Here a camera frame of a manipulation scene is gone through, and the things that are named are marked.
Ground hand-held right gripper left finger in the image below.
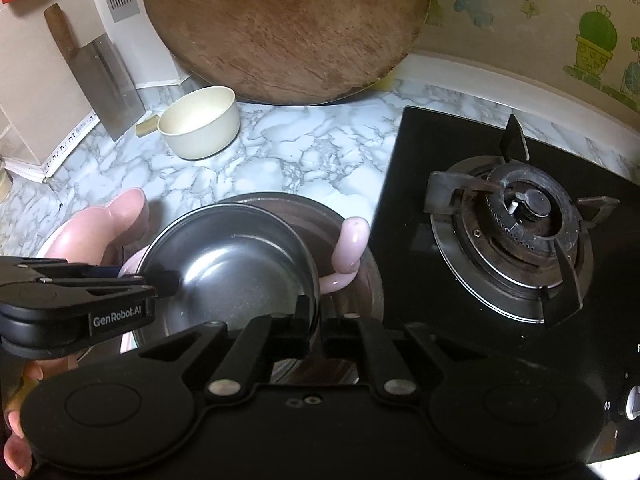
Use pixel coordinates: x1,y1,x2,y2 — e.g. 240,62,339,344
137,295,314,397

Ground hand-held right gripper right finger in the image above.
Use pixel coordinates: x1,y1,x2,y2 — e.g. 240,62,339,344
322,312,496,397

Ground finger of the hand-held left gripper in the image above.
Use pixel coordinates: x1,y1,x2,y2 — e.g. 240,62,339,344
40,270,182,302
0,255,122,283

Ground pink dish with thick ear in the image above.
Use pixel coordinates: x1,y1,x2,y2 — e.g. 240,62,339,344
35,187,149,267

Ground large stainless steel bowl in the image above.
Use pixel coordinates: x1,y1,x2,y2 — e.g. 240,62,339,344
215,191,385,386

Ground small stainless steel bowl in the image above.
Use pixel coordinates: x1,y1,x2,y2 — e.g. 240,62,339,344
137,203,321,352

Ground pink bowl with loop ear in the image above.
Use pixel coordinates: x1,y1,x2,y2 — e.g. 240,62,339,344
117,216,372,356

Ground cream bowl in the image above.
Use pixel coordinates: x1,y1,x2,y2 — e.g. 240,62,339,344
157,86,242,161

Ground person's left hand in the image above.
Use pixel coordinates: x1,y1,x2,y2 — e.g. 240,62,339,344
2,357,83,479

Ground music note edge trim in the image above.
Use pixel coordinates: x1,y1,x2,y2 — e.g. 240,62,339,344
41,111,98,177
0,156,49,183

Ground black glass gas cooktop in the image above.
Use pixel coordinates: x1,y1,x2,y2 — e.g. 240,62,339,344
367,105,640,467

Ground white box with vent grille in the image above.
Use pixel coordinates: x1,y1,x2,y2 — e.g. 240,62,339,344
80,0,193,89

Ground gas burner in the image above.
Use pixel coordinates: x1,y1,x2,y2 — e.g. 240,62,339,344
431,157,596,323

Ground black pan support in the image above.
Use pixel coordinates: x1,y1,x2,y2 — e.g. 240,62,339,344
424,114,621,331

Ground round wooden cutting board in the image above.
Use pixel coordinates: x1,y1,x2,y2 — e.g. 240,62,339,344
141,0,435,107

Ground cooktop knob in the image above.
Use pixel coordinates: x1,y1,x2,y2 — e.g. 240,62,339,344
620,385,640,421

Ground steel cleaver with wooden handle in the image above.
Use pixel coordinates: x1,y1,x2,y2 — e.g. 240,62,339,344
44,3,147,142

